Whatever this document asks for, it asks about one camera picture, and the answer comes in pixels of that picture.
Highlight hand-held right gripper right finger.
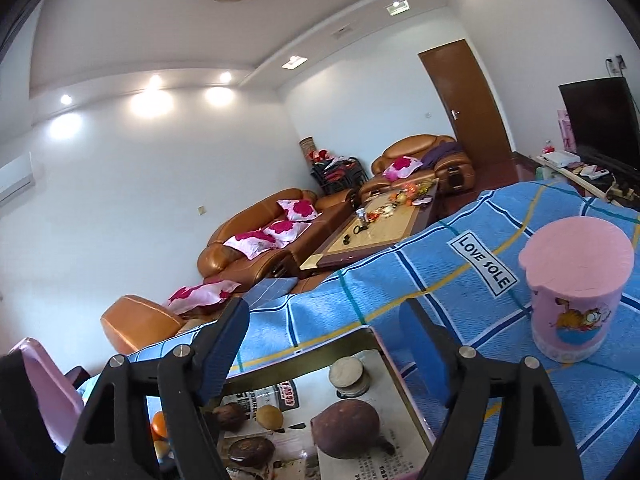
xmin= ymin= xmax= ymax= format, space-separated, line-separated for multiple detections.
xmin=398 ymin=299 xmax=587 ymax=480

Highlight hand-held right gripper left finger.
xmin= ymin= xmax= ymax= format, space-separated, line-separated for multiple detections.
xmin=60 ymin=298 xmax=251 ymax=480

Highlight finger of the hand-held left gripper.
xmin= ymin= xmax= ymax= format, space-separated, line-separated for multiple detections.
xmin=0 ymin=350 xmax=67 ymax=480

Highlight brown pastry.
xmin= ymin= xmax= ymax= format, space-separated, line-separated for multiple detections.
xmin=212 ymin=404 xmax=247 ymax=432
xmin=227 ymin=437 xmax=277 ymax=470

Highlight pink tin box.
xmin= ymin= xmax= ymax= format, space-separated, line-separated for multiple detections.
xmin=200 ymin=326 xmax=437 ymax=480

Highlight kiwi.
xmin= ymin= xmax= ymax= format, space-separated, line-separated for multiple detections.
xmin=255 ymin=405 xmax=284 ymax=431

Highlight small round jar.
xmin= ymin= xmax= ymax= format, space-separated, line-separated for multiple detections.
xmin=328 ymin=356 xmax=372 ymax=400

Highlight purple passion fruit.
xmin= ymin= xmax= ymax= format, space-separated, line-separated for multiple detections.
xmin=310 ymin=400 xmax=396 ymax=459

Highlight pink electric kettle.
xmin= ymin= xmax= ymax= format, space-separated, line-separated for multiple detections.
xmin=10 ymin=337 xmax=86 ymax=453

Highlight pink floral pillow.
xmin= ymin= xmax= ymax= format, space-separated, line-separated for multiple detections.
xmin=382 ymin=156 xmax=423 ymax=181
xmin=223 ymin=230 xmax=281 ymax=261
xmin=262 ymin=219 xmax=312 ymax=248
xmin=162 ymin=280 xmax=241 ymax=313
xmin=276 ymin=199 xmax=320 ymax=222

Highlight blue plaid tablecloth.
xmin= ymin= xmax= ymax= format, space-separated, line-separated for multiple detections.
xmin=75 ymin=180 xmax=640 ymax=480

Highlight brown leather sofa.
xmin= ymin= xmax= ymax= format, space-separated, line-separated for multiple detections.
xmin=196 ymin=187 xmax=361 ymax=293

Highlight printed paper liner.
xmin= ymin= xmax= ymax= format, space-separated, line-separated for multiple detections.
xmin=220 ymin=350 xmax=431 ymax=480

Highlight wooden coffee table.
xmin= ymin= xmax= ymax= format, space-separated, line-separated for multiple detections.
xmin=298 ymin=180 xmax=441 ymax=273

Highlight pink cartoon cup with lid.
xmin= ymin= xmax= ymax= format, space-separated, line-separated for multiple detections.
xmin=517 ymin=217 xmax=636 ymax=365

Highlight fruit pile on plate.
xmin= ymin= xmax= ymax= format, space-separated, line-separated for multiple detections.
xmin=387 ymin=182 xmax=431 ymax=206

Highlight stacked dark chairs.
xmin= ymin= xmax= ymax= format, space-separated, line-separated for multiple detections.
xmin=310 ymin=156 xmax=371 ymax=196

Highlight purple cloth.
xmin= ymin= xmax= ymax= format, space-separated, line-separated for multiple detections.
xmin=421 ymin=141 xmax=466 ymax=167

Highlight brown leather armchair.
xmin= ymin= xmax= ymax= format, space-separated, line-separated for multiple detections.
xmin=359 ymin=134 xmax=473 ymax=201

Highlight white air conditioner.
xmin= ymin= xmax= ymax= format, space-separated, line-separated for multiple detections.
xmin=0 ymin=152 xmax=36 ymax=206

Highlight wooden television stand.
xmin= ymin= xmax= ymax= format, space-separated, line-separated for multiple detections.
xmin=535 ymin=152 xmax=640 ymax=211

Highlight white flat box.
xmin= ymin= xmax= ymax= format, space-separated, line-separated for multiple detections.
xmin=540 ymin=149 xmax=581 ymax=167

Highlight brown wooden door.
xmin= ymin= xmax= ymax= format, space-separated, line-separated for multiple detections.
xmin=418 ymin=40 xmax=516 ymax=168

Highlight pink gift bag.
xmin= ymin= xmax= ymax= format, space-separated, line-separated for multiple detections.
xmin=556 ymin=109 xmax=577 ymax=152

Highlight black television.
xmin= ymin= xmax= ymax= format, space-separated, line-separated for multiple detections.
xmin=558 ymin=77 xmax=640 ymax=171

